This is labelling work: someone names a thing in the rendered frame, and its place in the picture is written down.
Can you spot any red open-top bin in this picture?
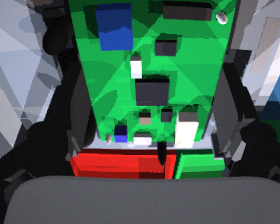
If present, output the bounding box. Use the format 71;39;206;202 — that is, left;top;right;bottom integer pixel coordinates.
70;148;176;179

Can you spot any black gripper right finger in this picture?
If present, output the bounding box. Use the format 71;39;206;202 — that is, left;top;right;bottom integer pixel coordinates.
211;62;280;183

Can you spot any green circuit board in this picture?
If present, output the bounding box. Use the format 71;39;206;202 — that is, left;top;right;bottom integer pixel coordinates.
68;0;237;147

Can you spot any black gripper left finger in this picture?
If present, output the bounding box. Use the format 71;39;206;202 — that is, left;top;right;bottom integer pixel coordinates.
0;62;92;224

